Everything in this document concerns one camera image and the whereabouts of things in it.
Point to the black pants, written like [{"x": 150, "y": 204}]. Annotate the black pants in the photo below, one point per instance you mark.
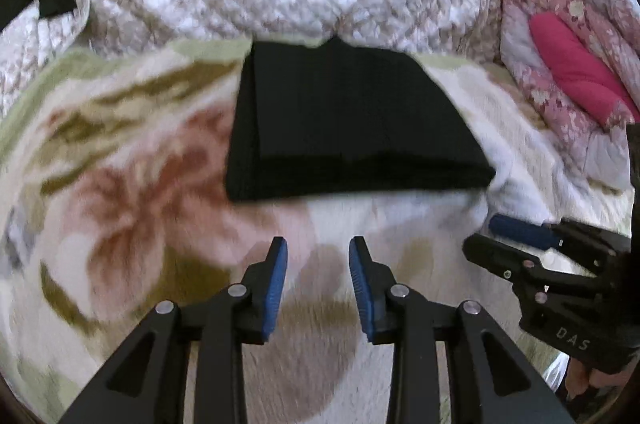
[{"x": 350, "y": 124}]

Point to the pink pillow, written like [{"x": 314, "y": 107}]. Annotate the pink pillow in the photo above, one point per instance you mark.
[{"x": 580, "y": 69}]

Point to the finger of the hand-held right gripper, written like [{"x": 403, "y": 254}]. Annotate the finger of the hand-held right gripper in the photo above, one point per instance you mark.
[
  {"x": 500, "y": 259},
  {"x": 520, "y": 231}
]

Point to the person's right hand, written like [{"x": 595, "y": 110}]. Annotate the person's right hand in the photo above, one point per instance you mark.
[{"x": 582, "y": 376}]

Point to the pink floral comforter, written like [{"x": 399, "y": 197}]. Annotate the pink floral comforter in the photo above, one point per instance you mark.
[{"x": 550, "y": 104}]

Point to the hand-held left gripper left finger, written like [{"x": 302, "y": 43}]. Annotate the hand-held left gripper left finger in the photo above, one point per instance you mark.
[{"x": 275, "y": 289}]

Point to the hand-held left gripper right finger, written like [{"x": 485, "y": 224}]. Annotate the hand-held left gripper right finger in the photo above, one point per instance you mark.
[{"x": 361, "y": 289}]

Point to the floral fleece blanket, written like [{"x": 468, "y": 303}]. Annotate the floral fleece blanket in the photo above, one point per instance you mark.
[{"x": 150, "y": 214}]

